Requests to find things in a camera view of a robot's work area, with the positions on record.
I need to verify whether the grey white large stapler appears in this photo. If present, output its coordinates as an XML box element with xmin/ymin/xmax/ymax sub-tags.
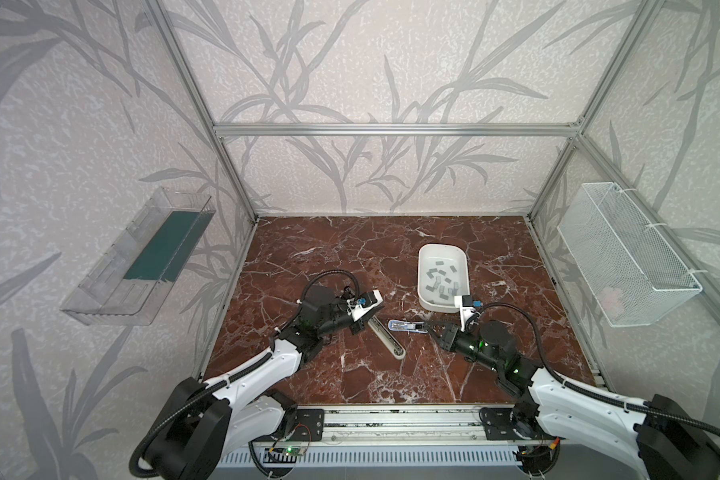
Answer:
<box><xmin>367</xmin><ymin>316</ymin><xmax>406</xmax><ymax>361</ymax></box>

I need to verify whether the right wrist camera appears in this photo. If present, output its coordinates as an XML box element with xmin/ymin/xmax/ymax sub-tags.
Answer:
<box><xmin>454</xmin><ymin>295</ymin><xmax>482</xmax><ymax>333</ymax></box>

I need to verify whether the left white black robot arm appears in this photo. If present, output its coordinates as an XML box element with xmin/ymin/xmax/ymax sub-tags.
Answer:
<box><xmin>128</xmin><ymin>287</ymin><xmax>383</xmax><ymax>479</ymax></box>

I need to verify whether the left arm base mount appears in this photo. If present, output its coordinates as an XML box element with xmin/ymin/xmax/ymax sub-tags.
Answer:
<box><xmin>273</xmin><ymin>408</ymin><xmax>326</xmax><ymax>442</ymax></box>

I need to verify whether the aluminium front rail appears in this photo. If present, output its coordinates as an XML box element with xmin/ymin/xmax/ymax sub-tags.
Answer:
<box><xmin>215</xmin><ymin>404</ymin><xmax>655</xmax><ymax>448</ymax></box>

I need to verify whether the white plastic tray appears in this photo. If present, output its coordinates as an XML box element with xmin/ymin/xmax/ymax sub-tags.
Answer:
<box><xmin>417</xmin><ymin>243</ymin><xmax>470</xmax><ymax>313</ymax></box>

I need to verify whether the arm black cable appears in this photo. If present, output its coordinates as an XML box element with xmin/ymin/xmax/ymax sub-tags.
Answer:
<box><xmin>476</xmin><ymin>301</ymin><xmax>720</xmax><ymax>475</ymax></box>
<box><xmin>128</xmin><ymin>268</ymin><xmax>362</xmax><ymax>479</ymax></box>

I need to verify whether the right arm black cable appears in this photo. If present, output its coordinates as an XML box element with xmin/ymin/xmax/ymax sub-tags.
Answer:
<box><xmin>476</xmin><ymin>301</ymin><xmax>720</xmax><ymax>475</ymax></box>

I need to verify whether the white wire mesh basket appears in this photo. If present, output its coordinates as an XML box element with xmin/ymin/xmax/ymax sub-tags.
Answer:
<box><xmin>558</xmin><ymin>182</ymin><xmax>703</xmax><ymax>328</ymax></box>

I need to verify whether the green circuit board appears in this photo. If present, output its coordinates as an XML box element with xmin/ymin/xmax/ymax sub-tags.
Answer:
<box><xmin>266</xmin><ymin>445</ymin><xmax>309</xmax><ymax>463</ymax></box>

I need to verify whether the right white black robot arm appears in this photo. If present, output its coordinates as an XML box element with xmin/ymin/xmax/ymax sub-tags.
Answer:
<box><xmin>425</xmin><ymin>321</ymin><xmax>720</xmax><ymax>479</ymax></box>

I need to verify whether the clear wall shelf green mat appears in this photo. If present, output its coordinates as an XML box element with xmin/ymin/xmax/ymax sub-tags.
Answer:
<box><xmin>60</xmin><ymin>187</ymin><xmax>216</xmax><ymax>326</ymax></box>

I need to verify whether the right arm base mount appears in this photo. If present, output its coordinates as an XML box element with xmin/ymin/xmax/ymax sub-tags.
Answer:
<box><xmin>478</xmin><ymin>406</ymin><xmax>545</xmax><ymax>441</ymax></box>

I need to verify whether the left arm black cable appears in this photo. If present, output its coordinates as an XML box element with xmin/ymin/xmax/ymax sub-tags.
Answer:
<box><xmin>128</xmin><ymin>268</ymin><xmax>362</xmax><ymax>479</ymax></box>

